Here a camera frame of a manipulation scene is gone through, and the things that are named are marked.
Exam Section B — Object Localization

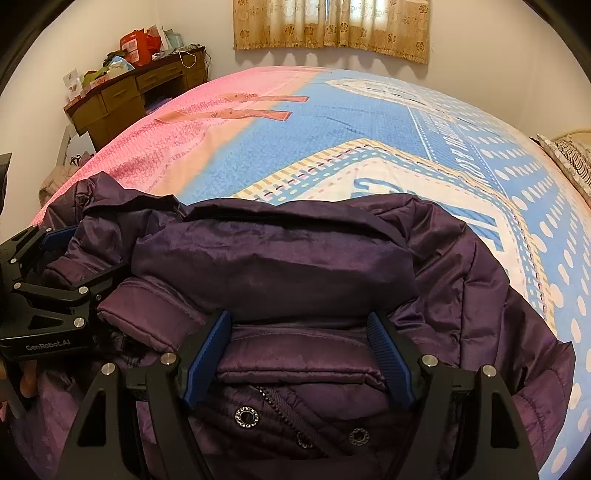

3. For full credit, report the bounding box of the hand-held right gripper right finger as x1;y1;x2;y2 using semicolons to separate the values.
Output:
367;310;541;480

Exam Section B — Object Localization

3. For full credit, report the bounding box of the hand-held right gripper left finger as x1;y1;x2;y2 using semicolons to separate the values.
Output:
58;309;232;480

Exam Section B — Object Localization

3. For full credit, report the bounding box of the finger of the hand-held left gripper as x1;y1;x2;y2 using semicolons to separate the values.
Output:
0;226;88;278
11;262;130;306

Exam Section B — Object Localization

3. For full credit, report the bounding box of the purple padded jacket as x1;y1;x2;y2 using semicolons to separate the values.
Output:
25;172;577;480

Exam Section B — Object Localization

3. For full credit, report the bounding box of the pile of clothes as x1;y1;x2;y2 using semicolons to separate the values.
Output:
38;165;81;206

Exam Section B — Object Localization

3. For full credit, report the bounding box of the person's left hand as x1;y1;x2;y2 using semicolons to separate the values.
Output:
17;356;40;398

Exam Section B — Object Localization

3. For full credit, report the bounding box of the white paper bag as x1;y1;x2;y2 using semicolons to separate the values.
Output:
65;131;97;167

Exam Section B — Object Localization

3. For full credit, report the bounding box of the grey leaning board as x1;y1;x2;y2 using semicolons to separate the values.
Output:
55;124;75;167

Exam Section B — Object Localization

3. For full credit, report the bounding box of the brown wooden desk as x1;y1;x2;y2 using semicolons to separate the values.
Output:
64;46;208;151

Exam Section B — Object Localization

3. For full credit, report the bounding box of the white picture card box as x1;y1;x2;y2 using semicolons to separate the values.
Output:
63;68;85;100

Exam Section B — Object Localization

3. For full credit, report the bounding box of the green cloth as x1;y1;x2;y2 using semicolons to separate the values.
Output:
83;53;134;86

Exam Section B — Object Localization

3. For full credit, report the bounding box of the red gift bag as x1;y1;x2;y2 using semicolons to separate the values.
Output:
120;28;162;65

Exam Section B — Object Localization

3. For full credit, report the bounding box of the bed with pink-blue sheet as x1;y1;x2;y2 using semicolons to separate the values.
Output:
30;65;591;480

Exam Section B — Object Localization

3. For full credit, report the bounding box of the grey patterned pillow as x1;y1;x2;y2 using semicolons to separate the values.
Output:
536;134;591;204

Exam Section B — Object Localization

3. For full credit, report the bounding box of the beige floral window curtain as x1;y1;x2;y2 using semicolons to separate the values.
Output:
232;0;431;65

